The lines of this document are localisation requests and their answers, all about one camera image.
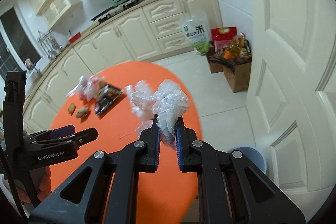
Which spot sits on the red gift box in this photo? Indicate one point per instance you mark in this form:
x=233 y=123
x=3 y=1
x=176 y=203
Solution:
x=222 y=37

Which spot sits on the black red snack wrapper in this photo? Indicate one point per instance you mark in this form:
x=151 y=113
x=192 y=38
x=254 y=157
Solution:
x=105 y=98

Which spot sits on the gas stove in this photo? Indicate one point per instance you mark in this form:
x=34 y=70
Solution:
x=114 y=10

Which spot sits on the sink faucet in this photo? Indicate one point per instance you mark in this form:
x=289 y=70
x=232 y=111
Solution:
x=32 y=68

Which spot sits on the person left hand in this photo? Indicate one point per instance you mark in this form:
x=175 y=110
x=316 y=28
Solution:
x=44 y=188

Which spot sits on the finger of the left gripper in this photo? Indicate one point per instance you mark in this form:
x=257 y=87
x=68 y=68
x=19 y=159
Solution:
x=83 y=137
x=62 y=132

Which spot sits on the hanging utensil rack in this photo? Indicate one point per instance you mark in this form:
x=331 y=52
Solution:
x=49 y=44

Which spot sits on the clear plastic bag red print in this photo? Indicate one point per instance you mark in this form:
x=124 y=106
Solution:
x=88 y=87

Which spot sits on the small clear plastic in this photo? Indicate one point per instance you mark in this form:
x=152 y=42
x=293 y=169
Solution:
x=162 y=108

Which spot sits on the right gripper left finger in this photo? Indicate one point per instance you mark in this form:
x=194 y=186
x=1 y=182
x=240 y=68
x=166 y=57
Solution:
x=150 y=157

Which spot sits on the red tray on counter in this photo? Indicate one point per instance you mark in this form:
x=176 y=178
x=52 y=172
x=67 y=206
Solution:
x=74 y=38

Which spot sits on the cardboard box with bottles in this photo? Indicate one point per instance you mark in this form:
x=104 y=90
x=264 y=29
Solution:
x=234 y=59

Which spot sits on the white green rice bag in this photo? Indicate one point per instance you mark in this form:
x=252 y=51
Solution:
x=196 y=30

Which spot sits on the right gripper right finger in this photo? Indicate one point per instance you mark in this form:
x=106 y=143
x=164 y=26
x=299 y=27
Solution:
x=186 y=155

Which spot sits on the white door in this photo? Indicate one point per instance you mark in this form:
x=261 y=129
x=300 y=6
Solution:
x=291 y=97

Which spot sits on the cream kitchen cabinets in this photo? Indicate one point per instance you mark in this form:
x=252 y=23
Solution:
x=148 y=32

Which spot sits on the blue trash bin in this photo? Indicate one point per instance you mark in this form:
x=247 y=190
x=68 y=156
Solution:
x=254 y=154

